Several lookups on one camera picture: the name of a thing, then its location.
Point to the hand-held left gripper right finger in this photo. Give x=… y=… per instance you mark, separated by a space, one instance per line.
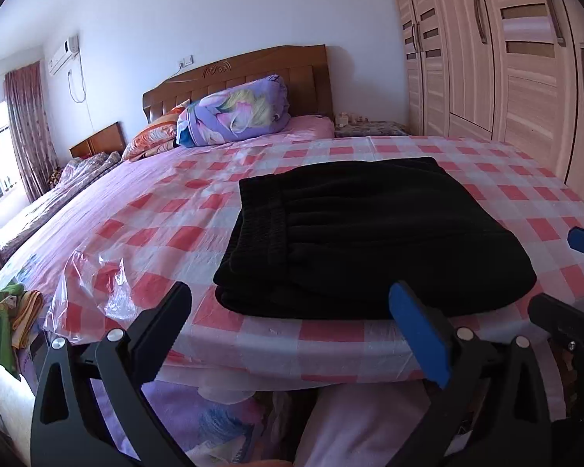
x=418 y=331

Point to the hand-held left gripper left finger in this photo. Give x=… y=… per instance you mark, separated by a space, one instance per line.
x=165 y=318

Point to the black pants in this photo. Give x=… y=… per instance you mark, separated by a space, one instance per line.
x=370 y=233

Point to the red checkered plastic tablecloth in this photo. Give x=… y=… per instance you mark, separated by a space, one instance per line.
x=151 y=236

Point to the person's light trouser leg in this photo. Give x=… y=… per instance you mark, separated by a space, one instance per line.
x=365 y=428

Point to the bed with pink sheet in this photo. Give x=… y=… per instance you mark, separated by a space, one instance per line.
x=78 y=214

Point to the green and yellow cloth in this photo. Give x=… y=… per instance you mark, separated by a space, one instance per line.
x=7 y=331

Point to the bed with patterned blanket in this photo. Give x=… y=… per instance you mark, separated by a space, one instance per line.
x=53 y=189

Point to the orange patterned pillow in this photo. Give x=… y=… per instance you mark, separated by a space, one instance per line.
x=153 y=138

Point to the small wooden headboard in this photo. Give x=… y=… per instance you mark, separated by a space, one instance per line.
x=100 y=141

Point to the light wooden wardrobe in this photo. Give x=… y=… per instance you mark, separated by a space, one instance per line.
x=506 y=58

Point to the nightstand with floral cover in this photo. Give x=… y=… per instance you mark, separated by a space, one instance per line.
x=370 y=129

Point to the purple floral quilt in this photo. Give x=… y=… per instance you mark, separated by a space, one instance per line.
x=233 y=114

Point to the small items on nightstand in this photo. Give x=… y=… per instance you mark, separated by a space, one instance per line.
x=353 y=117

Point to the wooden bed headboard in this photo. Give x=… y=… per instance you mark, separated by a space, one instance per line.
x=253 y=65

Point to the white air conditioner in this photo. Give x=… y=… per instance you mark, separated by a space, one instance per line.
x=64 y=53

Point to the wall socket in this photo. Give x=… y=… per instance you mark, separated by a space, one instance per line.
x=186 y=62

